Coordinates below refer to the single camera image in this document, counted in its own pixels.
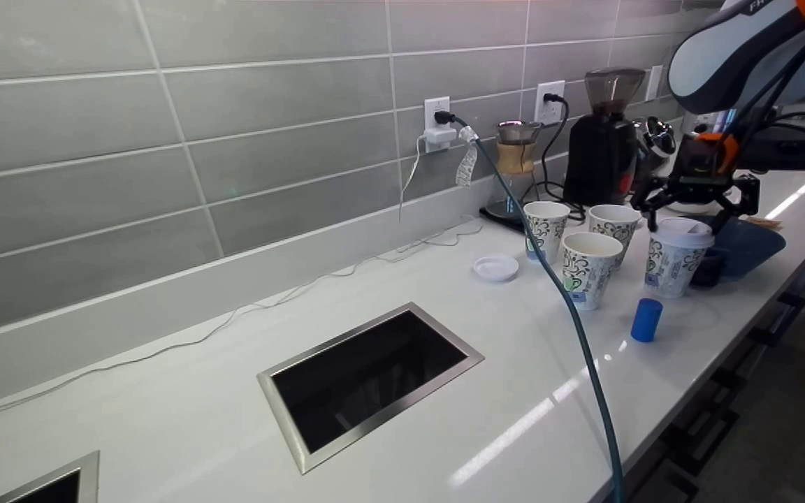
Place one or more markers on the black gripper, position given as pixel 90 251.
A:
pixel 704 174

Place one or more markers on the lidded patterned paper cup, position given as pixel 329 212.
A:
pixel 676 253

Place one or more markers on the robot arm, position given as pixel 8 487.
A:
pixel 744 61

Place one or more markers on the patterned paper cup back right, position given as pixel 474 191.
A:
pixel 616 223

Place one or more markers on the patterned paper cup front left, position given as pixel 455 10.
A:
pixel 589 265

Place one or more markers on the patterned paper cup back middle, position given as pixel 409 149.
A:
pixel 544 227

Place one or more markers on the black coffee grinder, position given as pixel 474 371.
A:
pixel 603 140

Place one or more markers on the small blue cylinder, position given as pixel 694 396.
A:
pixel 648 318

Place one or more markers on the glass pour-over coffee maker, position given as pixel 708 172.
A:
pixel 516 164

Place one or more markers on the white plastic lid on counter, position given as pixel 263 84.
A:
pixel 495 269

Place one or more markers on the near countertop square opening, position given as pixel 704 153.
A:
pixel 343 389

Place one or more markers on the right wall outlet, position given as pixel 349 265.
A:
pixel 550 105

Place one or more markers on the wall outlet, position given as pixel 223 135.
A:
pixel 550 105
pixel 438 135

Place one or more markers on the left wall outlet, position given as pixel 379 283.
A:
pixel 438 135

